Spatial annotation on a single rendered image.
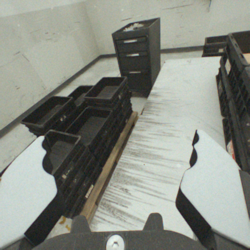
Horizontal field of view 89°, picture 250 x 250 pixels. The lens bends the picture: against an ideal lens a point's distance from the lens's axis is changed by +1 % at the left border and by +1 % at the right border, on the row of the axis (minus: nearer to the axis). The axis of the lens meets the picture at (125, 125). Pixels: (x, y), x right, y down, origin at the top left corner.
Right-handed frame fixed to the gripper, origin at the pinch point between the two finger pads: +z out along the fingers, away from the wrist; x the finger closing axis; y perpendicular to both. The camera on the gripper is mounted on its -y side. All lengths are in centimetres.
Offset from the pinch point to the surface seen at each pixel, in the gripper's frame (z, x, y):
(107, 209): 10.5, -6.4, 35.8
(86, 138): 79, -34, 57
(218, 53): 163, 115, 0
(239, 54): 40, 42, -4
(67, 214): 31, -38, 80
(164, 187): 14.3, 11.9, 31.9
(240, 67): 34, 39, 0
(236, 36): 65, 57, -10
